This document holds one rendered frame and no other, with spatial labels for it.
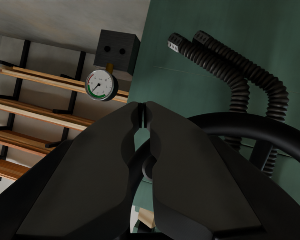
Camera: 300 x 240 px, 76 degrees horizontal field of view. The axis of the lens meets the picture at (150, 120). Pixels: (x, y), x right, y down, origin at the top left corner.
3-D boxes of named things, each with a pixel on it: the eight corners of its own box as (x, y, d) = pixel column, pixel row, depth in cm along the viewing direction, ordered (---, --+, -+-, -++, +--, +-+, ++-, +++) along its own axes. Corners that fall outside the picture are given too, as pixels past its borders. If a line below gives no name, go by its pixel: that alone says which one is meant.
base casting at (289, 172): (351, 172, 34) (337, 220, 35) (252, 141, 91) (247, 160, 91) (121, 115, 44) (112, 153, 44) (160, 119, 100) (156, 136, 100)
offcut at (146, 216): (151, 199, 48) (148, 214, 48) (140, 203, 45) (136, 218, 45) (165, 208, 45) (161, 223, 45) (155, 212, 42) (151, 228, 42)
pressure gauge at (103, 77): (119, 62, 37) (109, 103, 37) (125, 67, 41) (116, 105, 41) (90, 56, 38) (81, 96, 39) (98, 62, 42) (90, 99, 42)
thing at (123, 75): (135, 33, 39) (126, 71, 40) (148, 54, 51) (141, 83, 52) (98, 27, 41) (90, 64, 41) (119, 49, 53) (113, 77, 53)
